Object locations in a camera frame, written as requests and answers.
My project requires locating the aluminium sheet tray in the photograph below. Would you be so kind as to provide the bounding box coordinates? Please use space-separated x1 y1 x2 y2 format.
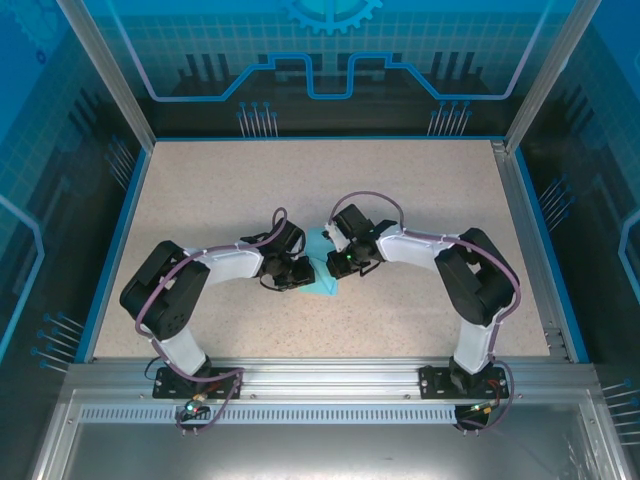
29 389 624 480

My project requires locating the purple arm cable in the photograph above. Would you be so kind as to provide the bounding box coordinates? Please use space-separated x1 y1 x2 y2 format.
329 191 524 434
134 207 289 436

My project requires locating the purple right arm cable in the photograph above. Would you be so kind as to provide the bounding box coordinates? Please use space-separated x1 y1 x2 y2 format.
329 191 524 434

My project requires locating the slotted grey cable duct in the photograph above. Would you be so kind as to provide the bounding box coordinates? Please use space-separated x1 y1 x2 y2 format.
78 405 474 425

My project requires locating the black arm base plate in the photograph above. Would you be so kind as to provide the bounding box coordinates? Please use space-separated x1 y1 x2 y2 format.
418 363 510 400
152 367 244 400

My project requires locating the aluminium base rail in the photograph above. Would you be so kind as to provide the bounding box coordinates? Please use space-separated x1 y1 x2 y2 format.
64 355 599 401

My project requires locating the aluminium frame post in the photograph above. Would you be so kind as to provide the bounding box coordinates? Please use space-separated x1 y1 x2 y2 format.
504 0 604 154
54 0 156 151

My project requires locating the aluminium side rail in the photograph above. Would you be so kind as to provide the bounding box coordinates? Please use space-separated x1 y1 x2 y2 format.
489 139 571 361

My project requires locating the blue gear print panel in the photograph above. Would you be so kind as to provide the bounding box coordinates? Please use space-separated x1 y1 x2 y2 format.
79 0 576 139

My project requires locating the light blue cloth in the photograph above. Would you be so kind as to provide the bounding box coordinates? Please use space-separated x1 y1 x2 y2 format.
299 227 341 297

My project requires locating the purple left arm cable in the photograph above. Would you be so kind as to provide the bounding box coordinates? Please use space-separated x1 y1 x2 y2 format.
134 207 289 436

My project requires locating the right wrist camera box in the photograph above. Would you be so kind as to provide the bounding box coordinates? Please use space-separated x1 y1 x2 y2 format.
323 222 347 254

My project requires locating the blue circuit print panel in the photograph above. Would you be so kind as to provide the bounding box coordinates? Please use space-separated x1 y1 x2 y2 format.
0 0 151 480
514 0 640 480

